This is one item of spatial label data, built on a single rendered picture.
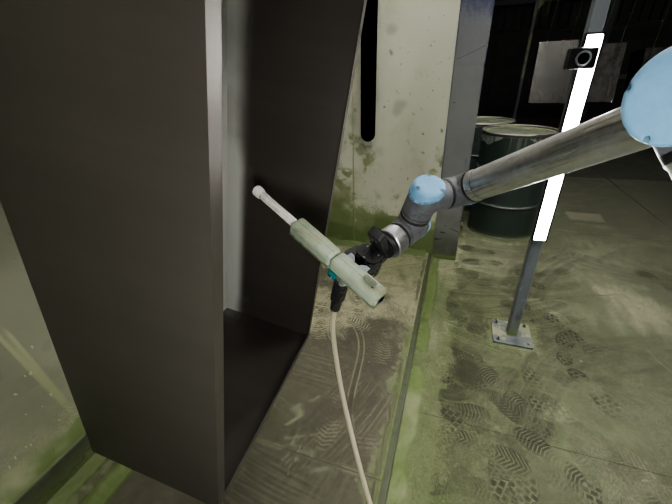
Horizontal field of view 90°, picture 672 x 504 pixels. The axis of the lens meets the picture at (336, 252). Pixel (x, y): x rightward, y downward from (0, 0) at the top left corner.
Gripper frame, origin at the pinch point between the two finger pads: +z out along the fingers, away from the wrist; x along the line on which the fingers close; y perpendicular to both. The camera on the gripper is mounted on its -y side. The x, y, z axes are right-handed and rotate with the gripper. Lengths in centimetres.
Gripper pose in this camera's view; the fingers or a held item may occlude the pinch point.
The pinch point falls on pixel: (340, 276)
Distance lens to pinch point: 86.1
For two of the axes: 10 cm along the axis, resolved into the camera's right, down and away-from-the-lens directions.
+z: -7.0, 4.8, -5.4
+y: -1.4, 6.4, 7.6
